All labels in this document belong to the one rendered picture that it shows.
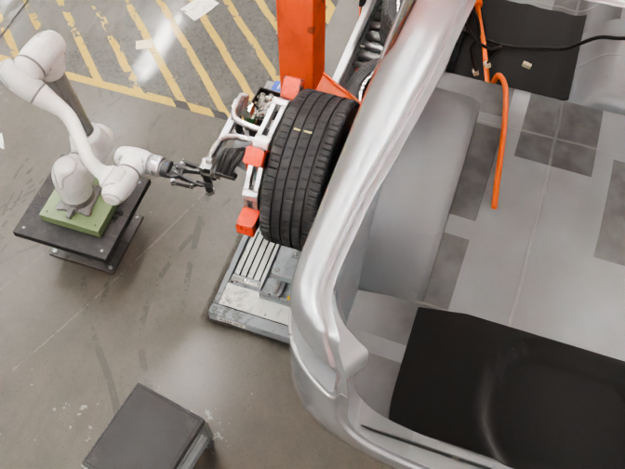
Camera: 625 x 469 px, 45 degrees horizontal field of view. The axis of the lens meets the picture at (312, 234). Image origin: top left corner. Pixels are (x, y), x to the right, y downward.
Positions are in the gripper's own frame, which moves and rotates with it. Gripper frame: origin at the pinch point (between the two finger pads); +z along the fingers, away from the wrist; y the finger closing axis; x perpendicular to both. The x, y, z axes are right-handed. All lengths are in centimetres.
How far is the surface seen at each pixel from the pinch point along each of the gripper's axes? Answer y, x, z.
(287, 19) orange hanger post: -57, 44, 17
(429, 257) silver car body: 23, 29, 98
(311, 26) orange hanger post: -57, 43, 27
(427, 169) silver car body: 2, 49, 89
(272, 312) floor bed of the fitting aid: 15, -75, 31
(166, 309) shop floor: 28, -83, -21
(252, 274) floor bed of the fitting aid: -2, -77, 14
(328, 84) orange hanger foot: -67, 0, 31
